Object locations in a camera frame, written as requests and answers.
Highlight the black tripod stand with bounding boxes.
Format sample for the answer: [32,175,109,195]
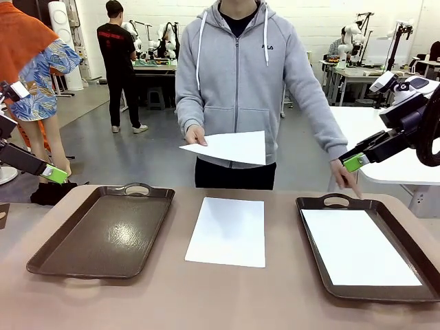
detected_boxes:
[373,20,415,111]

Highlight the beige mannequin legs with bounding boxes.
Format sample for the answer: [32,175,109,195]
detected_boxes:
[20,111,74,185]

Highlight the long background table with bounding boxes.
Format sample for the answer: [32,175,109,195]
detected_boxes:
[319,58,413,107]

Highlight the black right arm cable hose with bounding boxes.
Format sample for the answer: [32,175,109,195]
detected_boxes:
[414,98,440,168]

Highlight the white tower air conditioner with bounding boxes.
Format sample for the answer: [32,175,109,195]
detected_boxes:
[47,0,85,92]

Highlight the orange garment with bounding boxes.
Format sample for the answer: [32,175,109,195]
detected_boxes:
[0,0,60,85]

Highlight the person's right hand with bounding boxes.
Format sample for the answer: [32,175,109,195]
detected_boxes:
[184,124,208,146]

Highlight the brown plastic serving tray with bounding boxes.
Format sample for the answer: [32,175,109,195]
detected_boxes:
[295,192,440,304]
[25,181,176,280]

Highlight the person's left hand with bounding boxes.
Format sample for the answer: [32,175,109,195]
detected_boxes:
[330,158,364,199]

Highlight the person in grey hoodie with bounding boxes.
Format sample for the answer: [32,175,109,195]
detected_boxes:
[174,0,349,190]

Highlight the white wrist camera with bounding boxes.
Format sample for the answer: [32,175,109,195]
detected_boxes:
[0,80,28,103]
[368,70,400,93]

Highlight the background work table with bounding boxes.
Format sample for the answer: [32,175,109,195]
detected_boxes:
[132,58,179,114]

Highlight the person's left forearm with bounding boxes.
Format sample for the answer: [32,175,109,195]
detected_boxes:
[302,85,349,162]

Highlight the small brown board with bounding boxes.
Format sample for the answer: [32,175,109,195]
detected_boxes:
[0,202,11,230]

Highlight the black cloth bundle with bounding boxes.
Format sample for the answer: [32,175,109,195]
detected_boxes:
[30,180,79,206]

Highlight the person's right forearm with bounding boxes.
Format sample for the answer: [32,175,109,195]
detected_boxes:
[174,82,207,133]

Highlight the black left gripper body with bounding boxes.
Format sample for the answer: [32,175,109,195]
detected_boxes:
[0,142,18,168]

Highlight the white round stand base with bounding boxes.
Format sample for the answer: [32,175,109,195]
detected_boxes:
[0,166,19,186]

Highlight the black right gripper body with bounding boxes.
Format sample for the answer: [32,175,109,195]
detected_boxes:
[384,127,419,161]

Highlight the white background humanoid robot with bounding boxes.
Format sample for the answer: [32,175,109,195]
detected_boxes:
[147,22,179,59]

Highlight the man in black t-shirt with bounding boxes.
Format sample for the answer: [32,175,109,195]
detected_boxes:
[95,0,149,134]

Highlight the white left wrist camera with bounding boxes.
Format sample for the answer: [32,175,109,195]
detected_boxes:
[0,80,28,103]

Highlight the grey plastic stool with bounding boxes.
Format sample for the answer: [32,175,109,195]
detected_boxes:
[146,86,167,111]

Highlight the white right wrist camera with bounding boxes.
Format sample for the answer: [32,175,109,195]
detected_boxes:
[368,70,400,93]

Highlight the white A4 paper sheet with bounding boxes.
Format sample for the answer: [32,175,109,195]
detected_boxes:
[300,208,423,287]
[178,130,267,166]

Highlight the white A4 paper stack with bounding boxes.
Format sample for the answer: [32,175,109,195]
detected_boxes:
[184,196,267,269]

